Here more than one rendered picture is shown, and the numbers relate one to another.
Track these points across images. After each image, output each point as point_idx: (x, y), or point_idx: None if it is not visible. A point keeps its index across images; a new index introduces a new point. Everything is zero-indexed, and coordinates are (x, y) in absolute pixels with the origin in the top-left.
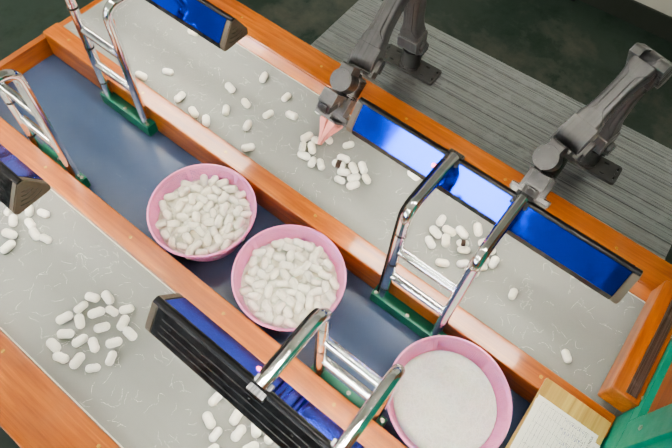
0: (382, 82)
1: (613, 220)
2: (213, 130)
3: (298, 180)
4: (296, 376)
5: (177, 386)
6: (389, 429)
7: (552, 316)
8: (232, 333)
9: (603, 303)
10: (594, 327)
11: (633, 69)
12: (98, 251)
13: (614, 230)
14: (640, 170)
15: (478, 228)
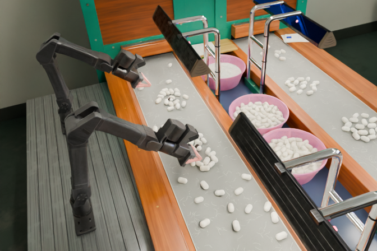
0: (114, 208)
1: (91, 100)
2: (264, 201)
3: (225, 150)
4: (273, 85)
5: (325, 101)
6: (243, 82)
7: (161, 74)
8: (295, 102)
9: (139, 71)
10: (150, 68)
11: (65, 42)
12: (361, 159)
13: (107, 80)
14: (52, 109)
15: (159, 98)
